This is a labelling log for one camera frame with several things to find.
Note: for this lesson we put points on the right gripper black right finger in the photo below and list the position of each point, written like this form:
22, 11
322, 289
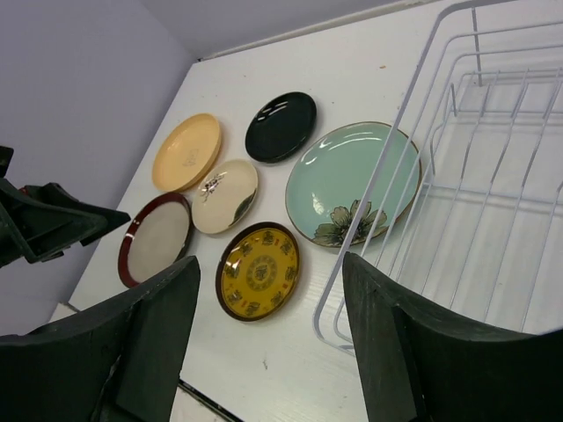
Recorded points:
419, 361

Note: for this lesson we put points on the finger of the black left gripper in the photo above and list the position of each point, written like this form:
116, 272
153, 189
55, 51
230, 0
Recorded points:
38, 223

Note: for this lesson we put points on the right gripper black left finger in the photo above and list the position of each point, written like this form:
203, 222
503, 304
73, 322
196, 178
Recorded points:
118, 360

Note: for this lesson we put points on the red rimmed white plate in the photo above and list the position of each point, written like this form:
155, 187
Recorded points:
157, 237

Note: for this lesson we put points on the yellow patterned plate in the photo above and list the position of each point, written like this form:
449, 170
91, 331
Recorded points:
258, 272

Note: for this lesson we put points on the pale orange plate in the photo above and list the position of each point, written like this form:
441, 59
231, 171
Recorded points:
187, 153

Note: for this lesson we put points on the cream plate with black motif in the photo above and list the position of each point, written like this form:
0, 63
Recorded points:
224, 196

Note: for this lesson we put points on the teal flower plate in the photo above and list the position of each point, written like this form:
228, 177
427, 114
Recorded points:
327, 183

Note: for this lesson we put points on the black glossy plate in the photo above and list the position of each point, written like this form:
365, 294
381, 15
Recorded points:
281, 127

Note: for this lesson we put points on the white wire dish rack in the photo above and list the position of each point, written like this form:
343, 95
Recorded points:
477, 227

